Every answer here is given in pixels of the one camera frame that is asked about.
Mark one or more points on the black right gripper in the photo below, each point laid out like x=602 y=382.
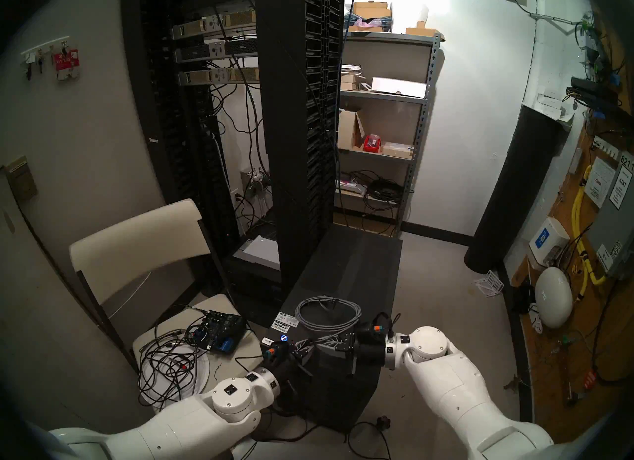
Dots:
x=371 y=356

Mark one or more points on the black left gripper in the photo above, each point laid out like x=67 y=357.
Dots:
x=287 y=371

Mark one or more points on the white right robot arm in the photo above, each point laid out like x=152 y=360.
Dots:
x=455 y=399

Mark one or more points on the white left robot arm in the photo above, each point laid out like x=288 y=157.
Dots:
x=173 y=424

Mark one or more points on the black workstation tower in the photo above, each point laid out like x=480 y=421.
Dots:
x=346 y=266

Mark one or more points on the black electronics board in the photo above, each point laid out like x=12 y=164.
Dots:
x=220 y=329

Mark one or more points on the white round plate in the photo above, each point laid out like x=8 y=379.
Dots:
x=200 y=370

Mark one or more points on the white flat network device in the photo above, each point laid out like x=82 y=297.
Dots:
x=257 y=252

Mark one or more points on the white pink packet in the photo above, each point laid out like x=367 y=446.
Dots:
x=349 y=186

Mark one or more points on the black power adapter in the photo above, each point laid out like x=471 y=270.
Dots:
x=522 y=300

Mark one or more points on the flat tan box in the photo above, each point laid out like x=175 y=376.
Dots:
x=396 y=150

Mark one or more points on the small red box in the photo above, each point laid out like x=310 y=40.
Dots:
x=372 y=143

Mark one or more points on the cream folding chair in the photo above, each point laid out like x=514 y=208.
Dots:
x=133 y=241

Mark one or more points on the open cardboard box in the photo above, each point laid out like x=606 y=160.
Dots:
x=348 y=129

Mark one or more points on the white oval router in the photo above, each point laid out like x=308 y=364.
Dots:
x=554 y=298

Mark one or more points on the white box with blue label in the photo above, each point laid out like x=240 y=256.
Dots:
x=547 y=241

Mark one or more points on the black server rack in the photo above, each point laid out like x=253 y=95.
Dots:
x=292 y=117

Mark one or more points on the white flat box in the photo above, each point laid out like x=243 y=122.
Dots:
x=398 y=87

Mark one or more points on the beige rack server unit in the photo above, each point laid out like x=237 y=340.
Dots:
x=213 y=23
x=218 y=76

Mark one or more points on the grey metal electrical box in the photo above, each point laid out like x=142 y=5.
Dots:
x=614 y=236

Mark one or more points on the white notice paper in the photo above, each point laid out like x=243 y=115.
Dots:
x=599 y=181

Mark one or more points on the grey metal shelving unit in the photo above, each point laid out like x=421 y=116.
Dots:
x=391 y=39

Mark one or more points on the black Dell rack server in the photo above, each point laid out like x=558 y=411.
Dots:
x=218 y=52

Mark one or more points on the stack of small white cartons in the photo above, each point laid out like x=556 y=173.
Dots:
x=550 y=105

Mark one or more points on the small brown cardboard box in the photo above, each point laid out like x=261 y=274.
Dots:
x=421 y=31

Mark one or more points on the large brown cardboard box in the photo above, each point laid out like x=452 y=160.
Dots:
x=371 y=10

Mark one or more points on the black modem box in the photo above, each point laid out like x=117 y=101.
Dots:
x=592 y=90

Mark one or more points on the red and white tag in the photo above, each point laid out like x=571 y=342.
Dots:
x=67 y=65

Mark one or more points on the white key rack with keys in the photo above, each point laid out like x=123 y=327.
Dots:
x=44 y=48

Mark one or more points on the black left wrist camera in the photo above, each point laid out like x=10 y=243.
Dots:
x=273 y=354

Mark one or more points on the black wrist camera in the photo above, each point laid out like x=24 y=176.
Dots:
x=375 y=329
x=273 y=354

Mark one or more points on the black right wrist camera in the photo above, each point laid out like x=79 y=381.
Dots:
x=375 y=329

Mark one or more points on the wall power outlet box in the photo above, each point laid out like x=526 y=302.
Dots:
x=255 y=179

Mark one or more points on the beige wall plate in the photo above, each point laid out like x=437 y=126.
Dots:
x=21 y=179

